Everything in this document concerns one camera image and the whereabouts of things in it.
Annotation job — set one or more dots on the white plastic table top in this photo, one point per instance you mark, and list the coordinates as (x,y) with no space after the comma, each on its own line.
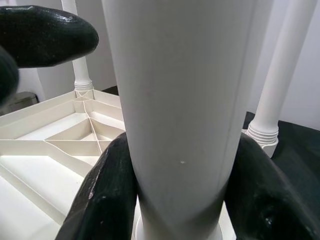
(50,150)

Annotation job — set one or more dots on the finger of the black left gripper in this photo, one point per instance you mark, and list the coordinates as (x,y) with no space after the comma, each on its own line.
(7,77)
(50,37)

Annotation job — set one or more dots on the grey oval stool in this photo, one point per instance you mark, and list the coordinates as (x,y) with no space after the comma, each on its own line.
(25,98)

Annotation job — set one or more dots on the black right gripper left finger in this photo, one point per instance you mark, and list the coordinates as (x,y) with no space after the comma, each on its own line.
(105,200)

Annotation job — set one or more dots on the white plastic table leg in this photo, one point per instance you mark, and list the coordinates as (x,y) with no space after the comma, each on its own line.
(275,87)
(180,100)
(81,72)

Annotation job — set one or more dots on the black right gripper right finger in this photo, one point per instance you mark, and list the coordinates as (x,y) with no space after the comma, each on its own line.
(267,205)

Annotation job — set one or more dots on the black cloth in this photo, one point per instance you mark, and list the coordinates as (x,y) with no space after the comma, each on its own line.
(297,150)

